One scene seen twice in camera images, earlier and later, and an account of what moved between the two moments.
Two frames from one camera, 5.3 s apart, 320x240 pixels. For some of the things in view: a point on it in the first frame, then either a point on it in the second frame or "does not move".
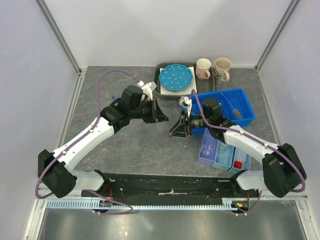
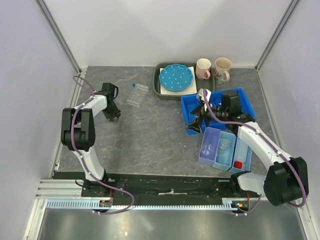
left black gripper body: (149, 112) → (111, 112)
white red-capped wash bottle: (240, 157) does not move
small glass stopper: (222, 148) does not move
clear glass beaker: (206, 149) does not move
